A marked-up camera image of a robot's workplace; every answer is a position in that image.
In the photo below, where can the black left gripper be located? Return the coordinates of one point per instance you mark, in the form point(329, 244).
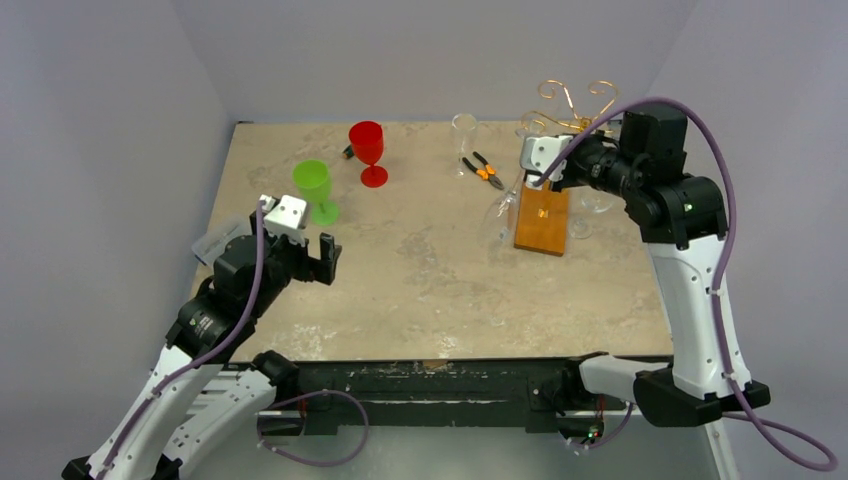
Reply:
point(313, 268)

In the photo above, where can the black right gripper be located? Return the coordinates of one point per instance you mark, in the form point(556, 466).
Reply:
point(573, 160)

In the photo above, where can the clear round wine glass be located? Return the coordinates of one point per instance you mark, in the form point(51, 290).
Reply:
point(589, 204)

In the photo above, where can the clear champagne flute with label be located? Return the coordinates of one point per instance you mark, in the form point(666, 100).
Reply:
point(499, 223)

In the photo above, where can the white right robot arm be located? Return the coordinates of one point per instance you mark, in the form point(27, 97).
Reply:
point(685, 227)

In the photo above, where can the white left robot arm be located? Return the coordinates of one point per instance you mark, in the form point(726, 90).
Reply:
point(158, 439)

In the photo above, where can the wooden rack base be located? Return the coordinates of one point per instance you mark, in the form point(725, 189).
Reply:
point(542, 221)

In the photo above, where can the clear tall flute glass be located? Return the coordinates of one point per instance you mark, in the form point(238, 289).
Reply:
point(464, 131)

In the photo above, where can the green plastic goblet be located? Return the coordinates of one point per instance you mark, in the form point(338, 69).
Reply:
point(313, 181)

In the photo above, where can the orange black pliers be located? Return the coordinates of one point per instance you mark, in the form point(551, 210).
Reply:
point(483, 169)

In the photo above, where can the red plastic goblet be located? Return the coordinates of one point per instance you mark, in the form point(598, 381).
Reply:
point(366, 139)

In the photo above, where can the clear plastic screw box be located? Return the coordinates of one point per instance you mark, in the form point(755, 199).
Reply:
point(213, 243)

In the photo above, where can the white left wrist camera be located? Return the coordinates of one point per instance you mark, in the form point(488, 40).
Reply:
point(284, 214)

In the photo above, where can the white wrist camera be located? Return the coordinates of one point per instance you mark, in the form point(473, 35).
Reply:
point(284, 214)
point(538, 153)

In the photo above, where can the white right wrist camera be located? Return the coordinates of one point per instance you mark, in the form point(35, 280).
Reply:
point(538, 153)

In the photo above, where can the gold wire glass rack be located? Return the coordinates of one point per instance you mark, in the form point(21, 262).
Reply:
point(561, 109)

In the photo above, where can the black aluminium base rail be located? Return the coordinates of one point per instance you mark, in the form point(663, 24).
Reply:
point(537, 395)

